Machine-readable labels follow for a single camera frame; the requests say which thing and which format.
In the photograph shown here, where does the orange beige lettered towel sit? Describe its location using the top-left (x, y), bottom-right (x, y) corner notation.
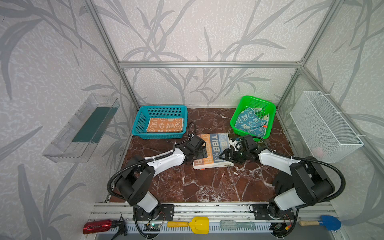
top-left (193, 133), bottom-right (234, 170)

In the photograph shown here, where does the orange bunny towel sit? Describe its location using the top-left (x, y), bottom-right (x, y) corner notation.
top-left (147, 118), bottom-right (184, 133)

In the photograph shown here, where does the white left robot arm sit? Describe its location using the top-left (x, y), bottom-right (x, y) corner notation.
top-left (107, 122), bottom-right (206, 220)

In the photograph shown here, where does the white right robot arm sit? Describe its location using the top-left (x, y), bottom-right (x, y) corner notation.
top-left (219, 135), bottom-right (346, 220)

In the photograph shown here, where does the blue bunny towel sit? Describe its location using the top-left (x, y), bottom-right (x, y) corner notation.
top-left (235, 107), bottom-right (270, 137)

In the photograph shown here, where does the black and yellow glove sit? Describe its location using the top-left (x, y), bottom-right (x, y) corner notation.
top-left (272, 171), bottom-right (294, 196)

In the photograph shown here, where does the green plastic basket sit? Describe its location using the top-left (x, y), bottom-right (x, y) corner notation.
top-left (230, 96), bottom-right (277, 139)

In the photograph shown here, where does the teal plastic basket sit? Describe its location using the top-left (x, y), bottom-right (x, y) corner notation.
top-left (132, 105), bottom-right (188, 140)

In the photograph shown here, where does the yellow toy shovel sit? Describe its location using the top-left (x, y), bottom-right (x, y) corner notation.
top-left (167, 217), bottom-right (210, 235)

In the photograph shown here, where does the pale green brush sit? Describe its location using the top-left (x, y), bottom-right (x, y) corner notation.
top-left (220, 220), bottom-right (256, 230)

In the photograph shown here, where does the right controller board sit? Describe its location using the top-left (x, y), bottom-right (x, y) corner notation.
top-left (270, 223), bottom-right (292, 233)

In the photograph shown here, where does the controller board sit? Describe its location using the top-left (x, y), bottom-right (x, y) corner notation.
top-left (270, 223), bottom-right (292, 233)
top-left (143, 223), bottom-right (162, 232)

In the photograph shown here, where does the left controller board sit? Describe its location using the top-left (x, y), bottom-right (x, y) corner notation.
top-left (143, 223), bottom-right (162, 232)

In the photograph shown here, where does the blue toy shovel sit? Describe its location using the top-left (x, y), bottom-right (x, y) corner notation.
top-left (299, 216), bottom-right (342, 231)

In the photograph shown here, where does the red bottle with black trigger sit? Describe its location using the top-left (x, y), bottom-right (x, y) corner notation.
top-left (83, 215), bottom-right (128, 240)

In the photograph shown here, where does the pink object in wire basket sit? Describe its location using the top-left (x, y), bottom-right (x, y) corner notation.
top-left (311, 147), bottom-right (326, 159)

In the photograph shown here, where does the white wire wall basket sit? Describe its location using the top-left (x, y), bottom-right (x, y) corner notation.
top-left (290, 91), bottom-right (364, 163)

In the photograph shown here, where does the aluminium frame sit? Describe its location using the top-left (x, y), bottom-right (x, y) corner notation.
top-left (83, 0), bottom-right (384, 211)

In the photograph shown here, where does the clear plastic wall tray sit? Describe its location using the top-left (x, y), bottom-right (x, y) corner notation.
top-left (43, 94), bottom-right (120, 163)

